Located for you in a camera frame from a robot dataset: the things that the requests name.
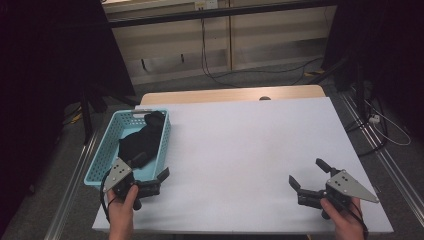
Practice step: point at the light blue plastic basket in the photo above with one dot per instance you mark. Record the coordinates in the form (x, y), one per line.
(100, 160)

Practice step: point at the white wall socket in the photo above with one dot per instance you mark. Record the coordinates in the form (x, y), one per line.
(206, 4)

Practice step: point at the black shorts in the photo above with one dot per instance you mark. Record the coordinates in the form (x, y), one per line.
(143, 140)

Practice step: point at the white power plug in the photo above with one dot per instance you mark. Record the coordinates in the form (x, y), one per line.
(374, 119)

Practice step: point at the light wooden table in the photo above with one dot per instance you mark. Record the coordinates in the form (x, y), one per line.
(200, 95)

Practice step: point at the black metal stand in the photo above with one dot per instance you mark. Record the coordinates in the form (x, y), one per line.
(87, 113)
(358, 83)

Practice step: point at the aluminium floor rail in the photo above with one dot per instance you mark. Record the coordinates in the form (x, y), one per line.
(393, 166)
(70, 193)

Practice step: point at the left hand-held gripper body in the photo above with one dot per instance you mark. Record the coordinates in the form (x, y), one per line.
(118, 173)

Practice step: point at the yellow floor tape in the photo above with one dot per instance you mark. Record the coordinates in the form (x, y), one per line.
(315, 72)
(76, 117)

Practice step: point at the person's right hand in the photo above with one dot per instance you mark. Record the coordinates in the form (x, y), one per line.
(348, 223)

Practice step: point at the large black curtain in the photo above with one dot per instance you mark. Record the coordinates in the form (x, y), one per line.
(386, 50)
(40, 66)

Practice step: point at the beige wooden cabinet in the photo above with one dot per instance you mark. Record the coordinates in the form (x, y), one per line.
(273, 33)

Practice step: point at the person's left hand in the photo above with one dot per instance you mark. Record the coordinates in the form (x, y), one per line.
(120, 218)

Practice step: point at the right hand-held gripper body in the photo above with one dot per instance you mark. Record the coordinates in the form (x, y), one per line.
(346, 185)

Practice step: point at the black horizontal metal bar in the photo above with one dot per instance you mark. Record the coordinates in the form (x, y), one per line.
(216, 13)

